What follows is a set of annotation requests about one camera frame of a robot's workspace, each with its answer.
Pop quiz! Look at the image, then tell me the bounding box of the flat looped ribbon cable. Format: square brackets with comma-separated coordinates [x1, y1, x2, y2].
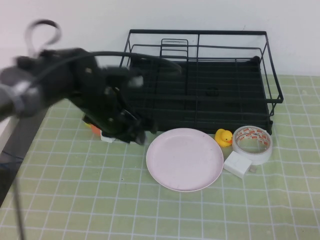
[25, 19, 62, 57]

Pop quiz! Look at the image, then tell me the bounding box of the green checkered tablecloth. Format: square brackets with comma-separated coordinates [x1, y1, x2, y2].
[0, 68, 320, 240]

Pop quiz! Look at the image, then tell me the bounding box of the white tape roll red print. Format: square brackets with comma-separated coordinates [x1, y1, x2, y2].
[232, 125, 274, 162]
[246, 149, 273, 166]

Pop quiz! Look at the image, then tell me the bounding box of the yellow rubber duck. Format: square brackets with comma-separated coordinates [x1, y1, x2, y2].
[214, 128, 234, 148]

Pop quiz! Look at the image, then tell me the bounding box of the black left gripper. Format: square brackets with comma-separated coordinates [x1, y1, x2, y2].
[67, 49, 159, 146]

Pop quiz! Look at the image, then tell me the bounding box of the white power adapter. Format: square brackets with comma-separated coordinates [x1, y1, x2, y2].
[223, 150, 258, 180]

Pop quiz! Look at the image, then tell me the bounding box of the black wire dish rack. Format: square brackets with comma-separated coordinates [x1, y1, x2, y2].
[119, 29, 284, 136]

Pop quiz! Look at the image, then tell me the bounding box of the grey cable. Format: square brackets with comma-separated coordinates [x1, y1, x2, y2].
[12, 174, 26, 240]

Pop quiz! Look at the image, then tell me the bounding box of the orange cube block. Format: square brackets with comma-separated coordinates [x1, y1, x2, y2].
[90, 124, 102, 137]

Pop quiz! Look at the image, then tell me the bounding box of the black round cable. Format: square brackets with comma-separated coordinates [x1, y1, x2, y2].
[14, 51, 183, 101]

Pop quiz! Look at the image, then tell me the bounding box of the thin blue cable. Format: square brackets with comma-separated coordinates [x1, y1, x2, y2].
[0, 149, 24, 171]

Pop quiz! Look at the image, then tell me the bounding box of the white side table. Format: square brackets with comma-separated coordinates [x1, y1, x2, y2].
[0, 109, 48, 161]

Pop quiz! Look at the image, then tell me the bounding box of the pink round plate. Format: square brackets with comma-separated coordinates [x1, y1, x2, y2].
[146, 127, 225, 193]

